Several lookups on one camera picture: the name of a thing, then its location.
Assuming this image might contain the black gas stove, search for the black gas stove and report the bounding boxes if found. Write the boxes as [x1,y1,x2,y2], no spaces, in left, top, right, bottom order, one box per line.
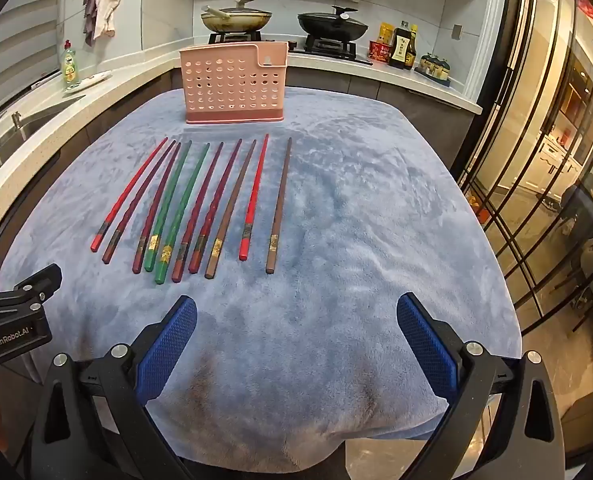
[207,30,372,64]

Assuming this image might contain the bright red chopstick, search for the bright red chopstick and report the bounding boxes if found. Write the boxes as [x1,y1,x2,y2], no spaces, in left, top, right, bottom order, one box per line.
[238,133,270,262]
[90,137,169,253]

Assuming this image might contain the rack of small seasoning jars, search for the rack of small seasoning jars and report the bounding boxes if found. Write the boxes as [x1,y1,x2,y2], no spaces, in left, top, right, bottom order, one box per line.
[419,52,452,86]

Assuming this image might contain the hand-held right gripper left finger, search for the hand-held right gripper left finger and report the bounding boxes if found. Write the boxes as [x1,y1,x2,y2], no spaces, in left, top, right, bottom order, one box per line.
[26,295,200,480]

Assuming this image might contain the black wok with lid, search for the black wok with lid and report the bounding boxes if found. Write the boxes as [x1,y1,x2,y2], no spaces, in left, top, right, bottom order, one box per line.
[297,6,369,42]

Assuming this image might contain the maroon chopstick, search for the maroon chopstick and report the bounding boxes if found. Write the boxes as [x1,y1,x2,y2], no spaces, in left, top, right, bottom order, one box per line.
[132,142,182,275]
[102,140,177,264]

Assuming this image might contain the pale pink hanging cloth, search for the pale pink hanging cloth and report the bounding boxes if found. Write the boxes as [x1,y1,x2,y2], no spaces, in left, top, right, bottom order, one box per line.
[92,0,122,40]

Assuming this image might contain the green dish soap bottle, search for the green dish soap bottle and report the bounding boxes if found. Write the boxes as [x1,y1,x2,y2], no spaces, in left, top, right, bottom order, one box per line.
[61,40,80,85]

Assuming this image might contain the dark red chopstick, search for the dark red chopstick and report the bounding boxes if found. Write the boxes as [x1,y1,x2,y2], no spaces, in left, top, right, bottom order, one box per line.
[171,141,225,284]
[188,138,243,276]

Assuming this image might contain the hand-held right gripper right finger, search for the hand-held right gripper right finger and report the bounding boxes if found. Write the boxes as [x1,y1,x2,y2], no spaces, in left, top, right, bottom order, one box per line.
[396,292,567,480]

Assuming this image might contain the brown chopstick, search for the brown chopstick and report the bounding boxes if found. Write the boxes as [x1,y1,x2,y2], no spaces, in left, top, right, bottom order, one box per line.
[265,137,294,275]
[204,139,258,280]

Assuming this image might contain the white stone kitchen counter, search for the white stone kitchen counter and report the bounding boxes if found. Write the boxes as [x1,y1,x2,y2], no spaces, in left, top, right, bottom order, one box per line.
[0,50,483,256]

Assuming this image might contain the dark soy sauce bottle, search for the dark soy sauce bottle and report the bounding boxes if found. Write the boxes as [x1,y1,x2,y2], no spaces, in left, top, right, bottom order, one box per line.
[389,21,418,70]

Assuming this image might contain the white window blinds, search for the white window blinds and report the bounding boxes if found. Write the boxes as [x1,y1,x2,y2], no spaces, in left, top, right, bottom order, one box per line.
[0,0,62,96]

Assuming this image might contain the dark chair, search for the dark chair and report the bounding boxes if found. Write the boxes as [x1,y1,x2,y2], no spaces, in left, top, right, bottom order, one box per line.
[559,182,593,311]

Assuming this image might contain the green chopstick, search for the green chopstick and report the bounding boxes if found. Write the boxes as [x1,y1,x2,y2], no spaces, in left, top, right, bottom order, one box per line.
[154,142,211,286]
[144,140,192,273]

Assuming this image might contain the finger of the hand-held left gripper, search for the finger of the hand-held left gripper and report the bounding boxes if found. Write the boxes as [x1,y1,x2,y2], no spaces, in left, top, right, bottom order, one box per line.
[0,263,63,322]

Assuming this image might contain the blue fleece blanket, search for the blue fleece blanket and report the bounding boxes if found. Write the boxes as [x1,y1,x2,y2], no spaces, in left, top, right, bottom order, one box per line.
[0,87,522,461]

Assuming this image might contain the beige wok with lid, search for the beige wok with lid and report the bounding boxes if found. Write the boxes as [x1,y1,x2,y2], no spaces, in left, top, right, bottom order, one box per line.
[200,0,273,33]

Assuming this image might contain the purple hanging cloth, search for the purple hanging cloth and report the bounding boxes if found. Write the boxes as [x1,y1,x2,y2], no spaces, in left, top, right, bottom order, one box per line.
[83,0,102,47]

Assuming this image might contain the black framed glass door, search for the black framed glass door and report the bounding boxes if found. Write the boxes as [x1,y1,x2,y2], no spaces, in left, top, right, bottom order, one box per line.
[451,0,593,341]

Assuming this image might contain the steel kitchen sink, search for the steel kitchen sink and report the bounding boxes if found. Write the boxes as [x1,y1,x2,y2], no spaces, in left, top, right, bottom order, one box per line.
[0,95,86,181]

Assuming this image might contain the pink perforated utensil holder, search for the pink perforated utensil holder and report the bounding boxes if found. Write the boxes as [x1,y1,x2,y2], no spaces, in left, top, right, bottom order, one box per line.
[179,42,288,125]

